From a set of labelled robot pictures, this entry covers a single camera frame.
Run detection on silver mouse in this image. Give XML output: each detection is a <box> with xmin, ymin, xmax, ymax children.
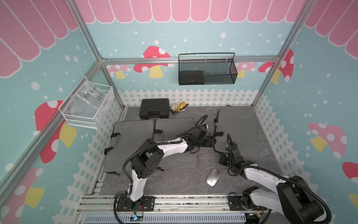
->
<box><xmin>206</xmin><ymin>169</ymin><xmax>221</xmax><ymax>187</ymax></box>

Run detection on grey laptop bag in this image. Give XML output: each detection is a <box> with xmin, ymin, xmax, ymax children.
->
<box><xmin>103</xmin><ymin>119</ymin><xmax>154</xmax><ymax>175</ymax></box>
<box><xmin>213</xmin><ymin>109</ymin><xmax>259</xmax><ymax>161</ymax></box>
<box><xmin>154</xmin><ymin>118</ymin><xmax>199</xmax><ymax>170</ymax></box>

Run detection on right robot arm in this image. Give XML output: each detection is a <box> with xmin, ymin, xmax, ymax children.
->
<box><xmin>221</xmin><ymin>137</ymin><xmax>332</xmax><ymax>224</ymax></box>

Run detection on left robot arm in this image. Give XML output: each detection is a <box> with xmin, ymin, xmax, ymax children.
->
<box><xmin>114</xmin><ymin>123</ymin><xmax>214</xmax><ymax>211</ymax></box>

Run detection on clear plastic bag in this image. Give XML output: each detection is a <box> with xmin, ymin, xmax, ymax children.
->
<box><xmin>66</xmin><ymin>81</ymin><xmax>114</xmax><ymax>119</ymax></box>

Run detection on yellow black pliers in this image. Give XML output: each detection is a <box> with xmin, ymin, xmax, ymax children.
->
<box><xmin>170</xmin><ymin>101</ymin><xmax>188</xmax><ymax>114</ymax></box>

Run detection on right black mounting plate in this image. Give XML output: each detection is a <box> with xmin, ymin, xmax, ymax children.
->
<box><xmin>227</xmin><ymin>195</ymin><xmax>267</xmax><ymax>211</ymax></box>

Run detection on black mounting plate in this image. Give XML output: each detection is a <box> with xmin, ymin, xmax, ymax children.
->
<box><xmin>227</xmin><ymin>195</ymin><xmax>267</xmax><ymax>211</ymax></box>
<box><xmin>116</xmin><ymin>196</ymin><xmax>155</xmax><ymax>212</ymax></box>

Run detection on black plastic tool case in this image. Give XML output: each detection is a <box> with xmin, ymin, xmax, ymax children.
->
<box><xmin>139</xmin><ymin>99</ymin><xmax>170</xmax><ymax>119</ymax></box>

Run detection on black box in basket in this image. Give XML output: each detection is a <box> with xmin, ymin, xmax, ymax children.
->
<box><xmin>179</xmin><ymin>71</ymin><xmax>205</xmax><ymax>85</ymax></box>

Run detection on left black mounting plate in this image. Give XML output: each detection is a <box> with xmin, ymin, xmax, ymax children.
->
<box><xmin>116</xmin><ymin>196</ymin><xmax>155</xmax><ymax>212</ymax></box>

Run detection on black wire mesh basket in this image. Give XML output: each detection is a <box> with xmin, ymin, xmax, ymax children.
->
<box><xmin>178</xmin><ymin>52</ymin><xmax>238</xmax><ymax>85</ymax></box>

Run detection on white wire basket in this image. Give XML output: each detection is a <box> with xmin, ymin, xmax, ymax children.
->
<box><xmin>58</xmin><ymin>77</ymin><xmax>114</xmax><ymax>129</ymax></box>

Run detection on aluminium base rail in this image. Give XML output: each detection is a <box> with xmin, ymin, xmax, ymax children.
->
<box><xmin>75</xmin><ymin>194</ymin><xmax>311</xmax><ymax>216</ymax></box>

